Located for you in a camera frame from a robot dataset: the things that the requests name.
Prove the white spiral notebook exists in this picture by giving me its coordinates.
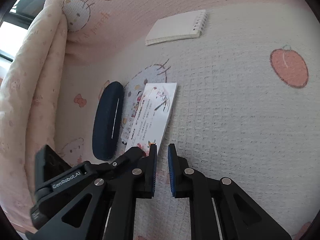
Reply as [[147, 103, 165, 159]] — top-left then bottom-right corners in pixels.
[[145, 9, 208, 46]]

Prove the window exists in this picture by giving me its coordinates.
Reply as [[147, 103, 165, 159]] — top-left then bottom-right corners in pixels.
[[0, 10, 34, 80]]

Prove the clear sticker bag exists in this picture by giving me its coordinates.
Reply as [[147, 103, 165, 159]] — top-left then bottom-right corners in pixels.
[[121, 87, 147, 145]]

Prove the pink patterned pillow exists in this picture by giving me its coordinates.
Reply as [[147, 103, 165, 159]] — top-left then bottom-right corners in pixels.
[[0, 4, 69, 220]]

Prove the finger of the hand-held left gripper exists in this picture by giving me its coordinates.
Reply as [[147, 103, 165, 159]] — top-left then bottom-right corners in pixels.
[[87, 146, 148, 178]]

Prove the pink cat printed sofa cover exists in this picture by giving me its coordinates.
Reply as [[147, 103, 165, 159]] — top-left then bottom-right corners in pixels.
[[54, 0, 320, 240]]

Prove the white floral printed card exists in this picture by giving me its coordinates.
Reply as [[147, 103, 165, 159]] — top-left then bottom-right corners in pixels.
[[124, 82, 178, 157]]

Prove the dark blue glasses case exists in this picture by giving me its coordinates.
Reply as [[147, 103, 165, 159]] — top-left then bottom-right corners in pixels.
[[92, 81, 125, 161]]

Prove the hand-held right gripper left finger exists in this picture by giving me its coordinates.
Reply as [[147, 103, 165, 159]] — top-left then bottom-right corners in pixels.
[[25, 144, 158, 240]]

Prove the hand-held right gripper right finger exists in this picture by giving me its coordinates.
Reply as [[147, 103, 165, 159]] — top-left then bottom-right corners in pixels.
[[167, 144, 293, 240]]

